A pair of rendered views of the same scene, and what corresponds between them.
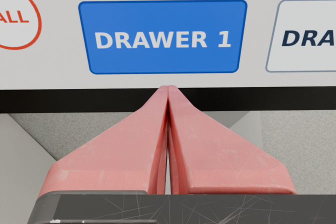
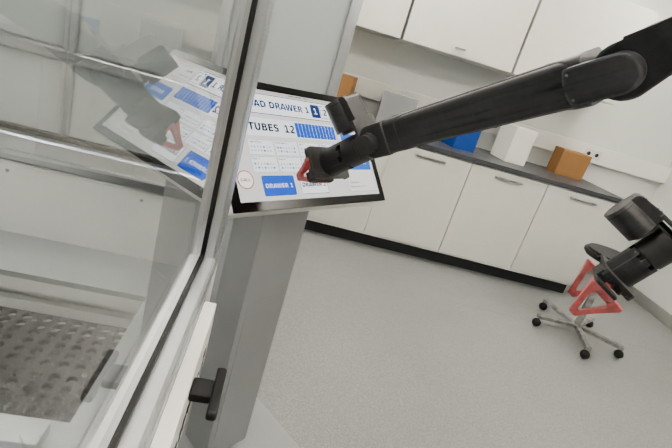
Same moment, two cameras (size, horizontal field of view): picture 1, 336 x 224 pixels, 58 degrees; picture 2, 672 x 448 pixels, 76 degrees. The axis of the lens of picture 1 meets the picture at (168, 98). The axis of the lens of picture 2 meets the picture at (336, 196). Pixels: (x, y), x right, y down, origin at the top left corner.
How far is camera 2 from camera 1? 0.88 m
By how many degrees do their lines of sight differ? 64
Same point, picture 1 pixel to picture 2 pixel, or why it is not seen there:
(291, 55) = (305, 189)
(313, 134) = (316, 405)
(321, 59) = (312, 190)
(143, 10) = (274, 178)
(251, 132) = (269, 425)
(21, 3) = (249, 176)
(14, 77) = (247, 198)
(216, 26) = (289, 181)
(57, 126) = not seen: outside the picture
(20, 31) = (249, 183)
